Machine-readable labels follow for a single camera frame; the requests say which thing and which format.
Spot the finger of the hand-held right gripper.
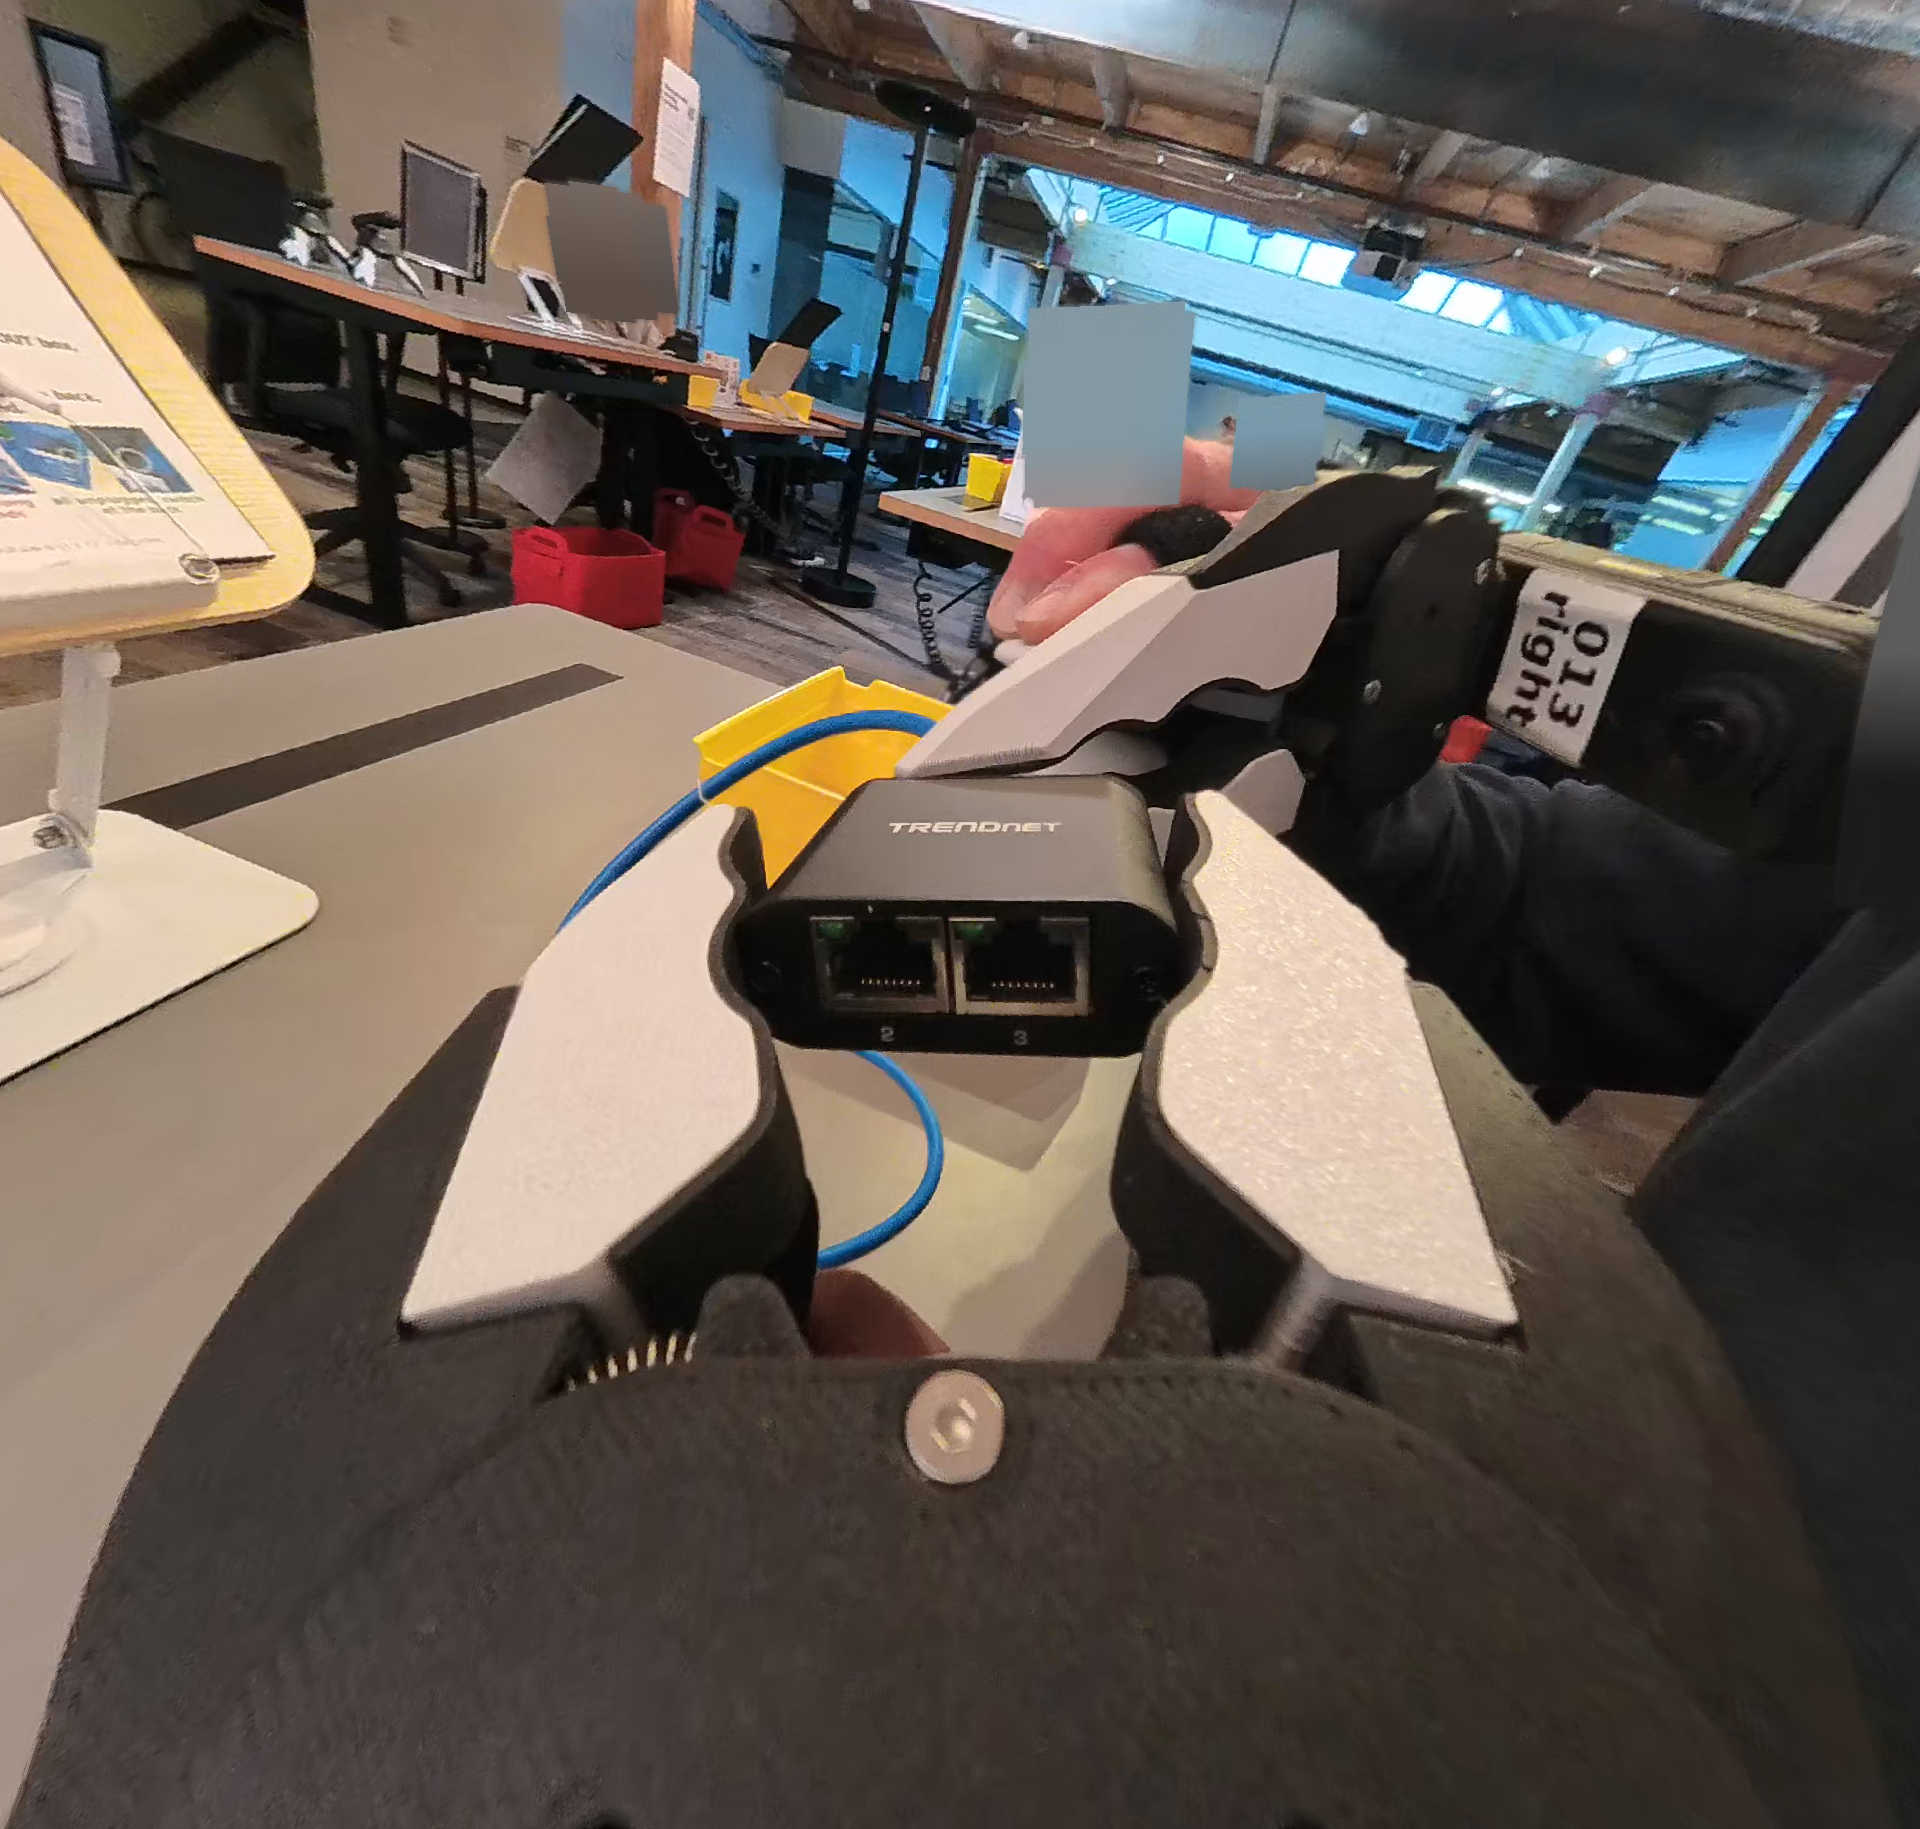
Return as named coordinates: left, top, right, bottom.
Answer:
left=898, top=554, right=1340, bottom=782
left=1192, top=744, right=1313, bottom=851

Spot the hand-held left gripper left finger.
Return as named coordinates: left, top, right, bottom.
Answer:
left=396, top=806, right=818, bottom=1338

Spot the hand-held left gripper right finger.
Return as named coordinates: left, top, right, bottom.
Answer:
left=1109, top=790, right=1520, bottom=1369

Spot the black network switch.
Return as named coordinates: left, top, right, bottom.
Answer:
left=725, top=776, right=1178, bottom=1058

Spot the yellow plastic bin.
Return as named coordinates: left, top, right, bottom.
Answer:
left=692, top=667, right=958, bottom=889

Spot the blue ethernet cable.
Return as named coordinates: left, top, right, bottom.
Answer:
left=557, top=712, right=949, bottom=1272

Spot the person's right forearm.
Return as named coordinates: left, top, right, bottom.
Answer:
left=1303, top=761, right=1869, bottom=1098

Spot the person's right hand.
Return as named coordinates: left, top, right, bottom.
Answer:
left=987, top=435, right=1276, bottom=648

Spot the red plastic bin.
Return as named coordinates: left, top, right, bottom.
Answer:
left=650, top=489, right=747, bottom=590
left=509, top=521, right=669, bottom=633

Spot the black tape strip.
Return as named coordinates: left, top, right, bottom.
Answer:
left=107, top=665, right=624, bottom=832

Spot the black floor lamp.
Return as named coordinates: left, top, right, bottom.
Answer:
left=802, top=77, right=980, bottom=611

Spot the clear acrylic stand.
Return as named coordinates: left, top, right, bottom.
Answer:
left=0, top=644, right=124, bottom=993

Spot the wooden board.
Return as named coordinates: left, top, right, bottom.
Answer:
left=0, top=134, right=320, bottom=655

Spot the black office chair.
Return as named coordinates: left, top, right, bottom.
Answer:
left=247, top=291, right=488, bottom=613

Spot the long wooden desk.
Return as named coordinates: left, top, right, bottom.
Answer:
left=192, top=235, right=714, bottom=633

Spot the grey computer monitor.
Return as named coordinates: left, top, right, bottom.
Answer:
left=396, top=142, right=488, bottom=288

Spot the printed instruction sheet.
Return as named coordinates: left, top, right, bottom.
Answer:
left=0, top=187, right=279, bottom=605

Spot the black framed wall picture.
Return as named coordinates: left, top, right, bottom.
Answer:
left=30, top=21, right=133, bottom=198

